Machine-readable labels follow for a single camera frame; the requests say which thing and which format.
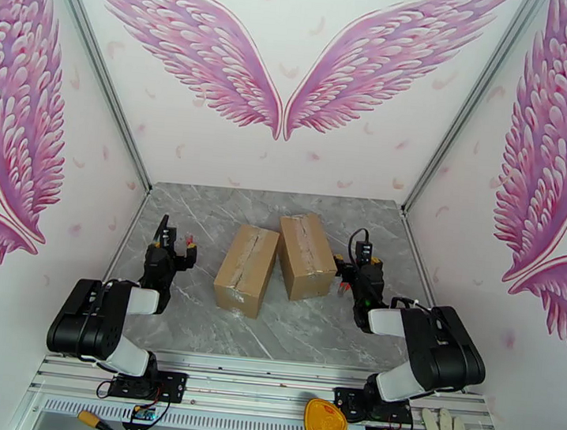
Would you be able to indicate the yellow rounded plastic case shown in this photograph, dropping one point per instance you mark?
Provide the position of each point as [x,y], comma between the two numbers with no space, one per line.
[324,426]

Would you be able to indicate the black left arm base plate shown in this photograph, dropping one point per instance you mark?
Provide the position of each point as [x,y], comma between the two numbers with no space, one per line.
[174,385]

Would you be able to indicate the brown taped cardboard box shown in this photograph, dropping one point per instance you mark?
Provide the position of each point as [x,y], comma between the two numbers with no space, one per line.
[246,268]
[304,258]

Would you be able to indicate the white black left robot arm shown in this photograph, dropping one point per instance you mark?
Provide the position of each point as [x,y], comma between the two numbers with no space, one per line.
[85,323]

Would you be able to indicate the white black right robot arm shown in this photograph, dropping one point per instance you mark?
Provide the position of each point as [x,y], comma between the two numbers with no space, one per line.
[445,350]

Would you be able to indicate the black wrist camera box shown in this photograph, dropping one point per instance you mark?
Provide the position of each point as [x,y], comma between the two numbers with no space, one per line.
[364,252]
[170,237]

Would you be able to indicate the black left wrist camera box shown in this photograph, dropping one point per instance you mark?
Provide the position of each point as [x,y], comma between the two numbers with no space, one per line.
[170,237]

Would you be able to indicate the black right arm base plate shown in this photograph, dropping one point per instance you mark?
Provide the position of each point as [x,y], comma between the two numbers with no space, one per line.
[345,400]

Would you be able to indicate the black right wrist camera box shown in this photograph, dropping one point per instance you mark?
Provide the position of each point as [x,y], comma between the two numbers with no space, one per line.
[364,252]

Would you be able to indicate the aluminium rail frame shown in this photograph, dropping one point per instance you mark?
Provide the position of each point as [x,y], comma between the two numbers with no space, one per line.
[248,392]

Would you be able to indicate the aluminium corner post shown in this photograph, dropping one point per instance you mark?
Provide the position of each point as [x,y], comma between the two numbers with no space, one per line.
[115,108]
[451,137]

